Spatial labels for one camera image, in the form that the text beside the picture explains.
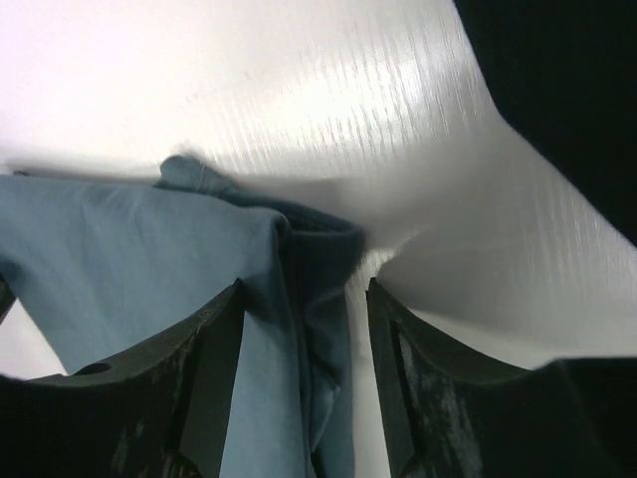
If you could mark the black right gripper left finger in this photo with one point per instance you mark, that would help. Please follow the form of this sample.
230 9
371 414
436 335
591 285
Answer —
158 409

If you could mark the black t shirt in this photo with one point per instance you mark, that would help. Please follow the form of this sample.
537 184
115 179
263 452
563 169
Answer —
563 75

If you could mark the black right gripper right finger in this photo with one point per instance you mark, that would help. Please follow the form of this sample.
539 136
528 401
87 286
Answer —
450 411

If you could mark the grey-blue t shirt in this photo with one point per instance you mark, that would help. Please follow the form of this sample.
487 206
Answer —
100 267

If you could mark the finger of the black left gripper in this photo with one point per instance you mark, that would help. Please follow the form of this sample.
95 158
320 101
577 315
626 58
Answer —
7 299

